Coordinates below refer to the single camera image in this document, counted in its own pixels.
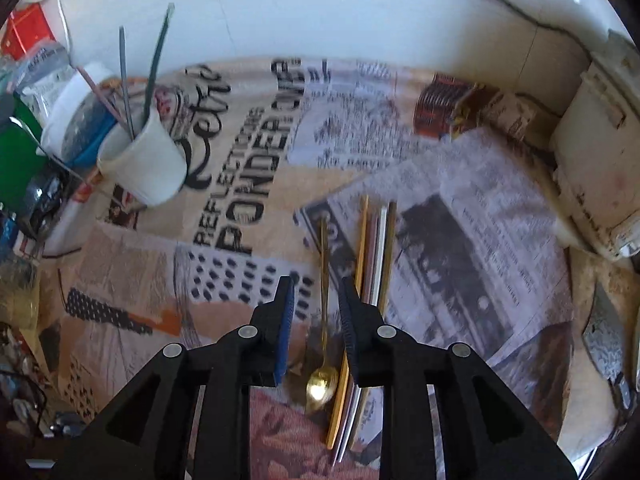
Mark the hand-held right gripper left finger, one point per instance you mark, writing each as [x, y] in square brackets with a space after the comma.
[284, 330]

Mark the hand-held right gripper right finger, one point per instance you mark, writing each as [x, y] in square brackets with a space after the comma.
[348, 320]

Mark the gold spoon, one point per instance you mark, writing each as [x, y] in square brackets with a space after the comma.
[322, 385]

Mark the gold chopstick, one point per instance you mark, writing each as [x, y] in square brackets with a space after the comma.
[361, 245]

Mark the brown chopstick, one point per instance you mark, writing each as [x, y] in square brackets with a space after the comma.
[389, 255]

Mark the white ceramic cup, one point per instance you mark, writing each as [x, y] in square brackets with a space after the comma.
[150, 170]

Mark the grey chopstick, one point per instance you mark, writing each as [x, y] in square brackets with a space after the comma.
[125, 85]

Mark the dark green chopstick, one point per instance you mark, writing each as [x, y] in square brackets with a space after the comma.
[159, 55]

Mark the printed newspaper tablecloth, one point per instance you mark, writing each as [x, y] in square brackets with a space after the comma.
[240, 285]

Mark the patterned steel knife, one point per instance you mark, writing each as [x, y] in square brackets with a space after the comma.
[607, 340]

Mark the clear plastic wrap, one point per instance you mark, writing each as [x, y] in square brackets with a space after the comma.
[17, 290]

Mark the blue bowl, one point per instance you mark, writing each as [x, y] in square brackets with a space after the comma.
[95, 135]

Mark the white rice cooker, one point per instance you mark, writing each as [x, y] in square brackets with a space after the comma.
[600, 160]

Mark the white plastic tub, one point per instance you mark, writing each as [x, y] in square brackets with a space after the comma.
[62, 105]

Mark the green plastic bin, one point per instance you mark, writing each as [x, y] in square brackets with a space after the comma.
[15, 160]

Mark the white powder bag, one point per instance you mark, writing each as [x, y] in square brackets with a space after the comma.
[42, 67]

